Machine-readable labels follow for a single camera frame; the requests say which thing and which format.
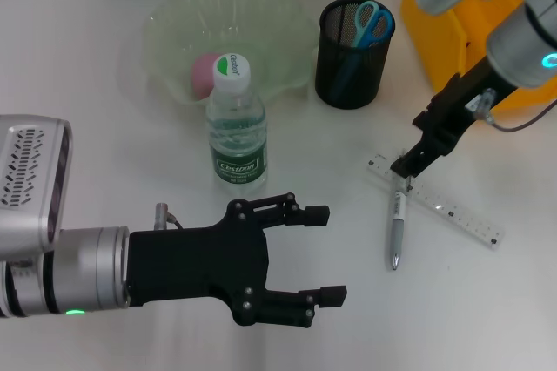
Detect grey white ballpoint pen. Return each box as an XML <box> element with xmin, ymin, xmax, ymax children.
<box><xmin>388</xmin><ymin>149</ymin><xmax>413</xmax><ymax>272</ymax></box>

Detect blue teal scissors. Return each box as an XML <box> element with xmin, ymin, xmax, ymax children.
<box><xmin>328</xmin><ymin>0</ymin><xmax>395</xmax><ymax>102</ymax></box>

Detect green glass fruit plate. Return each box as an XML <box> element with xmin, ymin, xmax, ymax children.
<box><xmin>143</xmin><ymin>0</ymin><xmax>318</xmax><ymax>106</ymax></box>

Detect black mesh pen holder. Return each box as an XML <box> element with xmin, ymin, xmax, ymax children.
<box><xmin>313</xmin><ymin>0</ymin><xmax>396</xmax><ymax>111</ymax></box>

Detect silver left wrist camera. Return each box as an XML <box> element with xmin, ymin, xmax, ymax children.
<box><xmin>0</xmin><ymin>114</ymin><xmax>74</xmax><ymax>254</ymax></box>

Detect left gripper cable with plug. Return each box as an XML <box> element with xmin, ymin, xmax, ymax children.
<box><xmin>154</xmin><ymin>202</ymin><xmax>186</xmax><ymax>231</ymax></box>

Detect clear green-label water bottle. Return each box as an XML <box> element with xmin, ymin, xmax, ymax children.
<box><xmin>205</xmin><ymin>51</ymin><xmax>267</xmax><ymax>192</ymax></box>

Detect right gripper cable with plug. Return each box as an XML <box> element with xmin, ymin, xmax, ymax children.
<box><xmin>465</xmin><ymin>87</ymin><xmax>557</xmax><ymax>132</ymax></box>

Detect gripper cable with plug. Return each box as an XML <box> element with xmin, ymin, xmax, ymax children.
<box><xmin>154</xmin><ymin>202</ymin><xmax>186</xmax><ymax>231</ymax></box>
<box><xmin>465</xmin><ymin>87</ymin><xmax>557</xmax><ymax>132</ymax></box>

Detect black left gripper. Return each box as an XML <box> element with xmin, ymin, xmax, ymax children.
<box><xmin>128</xmin><ymin>192</ymin><xmax>331</xmax><ymax>328</ymax></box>

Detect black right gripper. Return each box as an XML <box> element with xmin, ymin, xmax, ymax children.
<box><xmin>390</xmin><ymin>55</ymin><xmax>519</xmax><ymax>179</ymax></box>

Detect pink peach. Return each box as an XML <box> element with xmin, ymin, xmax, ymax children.
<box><xmin>191</xmin><ymin>53</ymin><xmax>221</xmax><ymax>100</ymax></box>

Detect yellow plastic bin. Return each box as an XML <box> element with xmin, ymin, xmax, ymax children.
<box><xmin>399</xmin><ymin>0</ymin><xmax>557</xmax><ymax>118</ymax></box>

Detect clear plastic ruler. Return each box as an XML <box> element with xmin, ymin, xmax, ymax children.
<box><xmin>364</xmin><ymin>152</ymin><xmax>506</xmax><ymax>250</ymax></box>

